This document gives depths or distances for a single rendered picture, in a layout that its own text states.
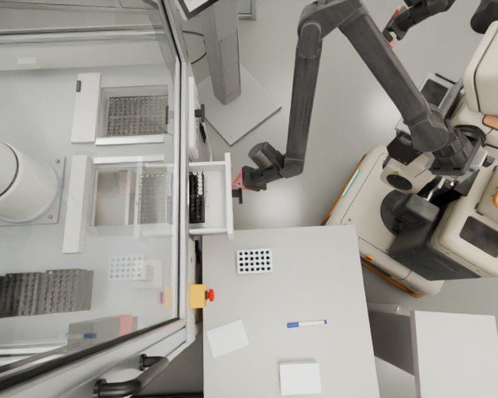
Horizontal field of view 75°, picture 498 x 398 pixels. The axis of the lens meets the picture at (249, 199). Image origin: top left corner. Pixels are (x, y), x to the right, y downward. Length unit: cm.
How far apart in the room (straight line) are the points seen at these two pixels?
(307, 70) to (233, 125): 145
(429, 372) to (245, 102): 177
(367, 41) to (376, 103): 172
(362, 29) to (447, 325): 103
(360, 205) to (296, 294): 79
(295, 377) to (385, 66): 93
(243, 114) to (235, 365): 156
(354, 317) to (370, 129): 144
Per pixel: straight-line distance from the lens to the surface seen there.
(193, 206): 112
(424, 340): 136
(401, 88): 84
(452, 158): 96
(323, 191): 211
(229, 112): 225
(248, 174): 104
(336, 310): 125
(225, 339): 120
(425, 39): 296
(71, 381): 42
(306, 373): 120
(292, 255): 122
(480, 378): 146
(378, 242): 183
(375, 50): 79
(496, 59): 98
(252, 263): 121
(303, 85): 82
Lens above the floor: 197
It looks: 74 degrees down
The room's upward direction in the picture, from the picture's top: straight up
